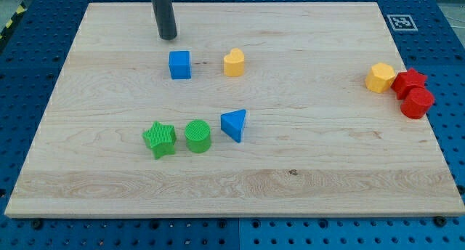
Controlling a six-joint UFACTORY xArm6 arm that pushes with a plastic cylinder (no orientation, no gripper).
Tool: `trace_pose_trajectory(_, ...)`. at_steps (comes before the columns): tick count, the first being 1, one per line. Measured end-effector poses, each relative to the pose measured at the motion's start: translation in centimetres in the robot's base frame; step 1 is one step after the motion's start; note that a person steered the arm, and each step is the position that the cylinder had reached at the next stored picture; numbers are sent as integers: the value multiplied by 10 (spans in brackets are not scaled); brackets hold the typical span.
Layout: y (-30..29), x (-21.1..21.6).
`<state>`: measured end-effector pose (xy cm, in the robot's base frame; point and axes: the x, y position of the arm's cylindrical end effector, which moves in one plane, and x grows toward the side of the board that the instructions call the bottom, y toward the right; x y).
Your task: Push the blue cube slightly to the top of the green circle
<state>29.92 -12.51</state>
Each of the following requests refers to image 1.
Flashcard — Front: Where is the green star block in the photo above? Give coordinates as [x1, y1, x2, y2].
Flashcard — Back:
[142, 121, 177, 160]

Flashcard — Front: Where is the blue triangle block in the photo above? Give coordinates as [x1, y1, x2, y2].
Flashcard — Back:
[220, 109, 246, 142]

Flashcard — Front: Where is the yellow heart block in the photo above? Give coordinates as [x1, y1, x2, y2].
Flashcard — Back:
[223, 48, 245, 77]

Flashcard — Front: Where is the white fiducial marker tag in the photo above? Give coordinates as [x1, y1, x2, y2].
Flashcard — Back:
[387, 14, 418, 31]

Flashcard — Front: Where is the blue cube block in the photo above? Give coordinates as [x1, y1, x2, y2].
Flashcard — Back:
[169, 50, 191, 79]

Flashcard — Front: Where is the red star block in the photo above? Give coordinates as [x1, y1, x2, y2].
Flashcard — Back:
[391, 68, 428, 100]

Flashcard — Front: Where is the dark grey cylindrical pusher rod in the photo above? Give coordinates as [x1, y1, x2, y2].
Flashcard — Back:
[151, 0, 177, 40]

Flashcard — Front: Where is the light wooden board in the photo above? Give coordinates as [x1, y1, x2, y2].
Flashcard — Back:
[5, 2, 464, 218]

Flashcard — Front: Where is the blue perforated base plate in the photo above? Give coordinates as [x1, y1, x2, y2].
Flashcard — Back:
[1, 0, 464, 249]

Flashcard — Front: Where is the green cylinder block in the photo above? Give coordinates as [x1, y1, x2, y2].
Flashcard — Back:
[185, 119, 211, 153]

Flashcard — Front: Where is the red cylinder block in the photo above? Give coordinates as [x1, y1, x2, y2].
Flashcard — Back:
[400, 87, 435, 119]

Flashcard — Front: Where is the yellow hexagon block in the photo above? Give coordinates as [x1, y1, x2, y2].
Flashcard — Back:
[365, 62, 396, 93]

